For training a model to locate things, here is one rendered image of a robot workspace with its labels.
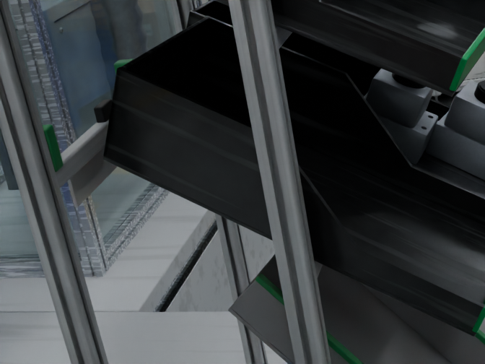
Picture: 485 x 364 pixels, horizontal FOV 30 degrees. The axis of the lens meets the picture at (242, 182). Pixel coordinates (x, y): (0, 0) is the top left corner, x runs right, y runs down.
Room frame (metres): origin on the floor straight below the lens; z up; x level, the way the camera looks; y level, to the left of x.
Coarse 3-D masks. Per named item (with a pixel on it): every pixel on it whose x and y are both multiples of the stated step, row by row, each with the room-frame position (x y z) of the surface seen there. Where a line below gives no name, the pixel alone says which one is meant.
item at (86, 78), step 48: (48, 0) 1.39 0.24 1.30; (96, 0) 1.54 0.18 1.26; (144, 0) 1.72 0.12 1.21; (96, 48) 1.50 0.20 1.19; (96, 96) 1.46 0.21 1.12; (0, 144) 1.37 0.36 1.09; (0, 192) 1.38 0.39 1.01; (96, 192) 1.39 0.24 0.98; (144, 192) 1.54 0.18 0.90; (0, 240) 1.39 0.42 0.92
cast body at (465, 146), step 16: (464, 96) 0.69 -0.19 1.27; (480, 96) 0.69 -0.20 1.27; (448, 112) 0.70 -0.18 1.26; (464, 112) 0.69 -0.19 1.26; (480, 112) 0.68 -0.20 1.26; (448, 128) 0.70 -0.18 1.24; (464, 128) 0.69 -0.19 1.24; (480, 128) 0.68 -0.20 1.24; (432, 144) 0.71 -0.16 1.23; (448, 144) 0.70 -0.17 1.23; (464, 144) 0.69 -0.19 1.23; (480, 144) 0.68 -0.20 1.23; (448, 160) 0.70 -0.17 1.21; (464, 160) 0.69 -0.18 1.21; (480, 160) 0.68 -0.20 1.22; (480, 176) 0.68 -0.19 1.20
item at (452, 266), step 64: (128, 64) 0.60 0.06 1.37; (192, 64) 0.70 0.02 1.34; (320, 64) 0.66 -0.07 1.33; (128, 128) 0.59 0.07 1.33; (192, 128) 0.57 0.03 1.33; (320, 128) 0.66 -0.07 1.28; (384, 128) 0.63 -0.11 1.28; (192, 192) 0.57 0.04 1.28; (256, 192) 0.55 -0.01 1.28; (320, 192) 0.61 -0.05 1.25; (384, 192) 0.62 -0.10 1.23; (448, 192) 0.61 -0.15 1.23; (320, 256) 0.53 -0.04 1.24; (384, 256) 0.54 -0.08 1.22; (448, 256) 0.55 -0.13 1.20; (448, 320) 0.49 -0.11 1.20
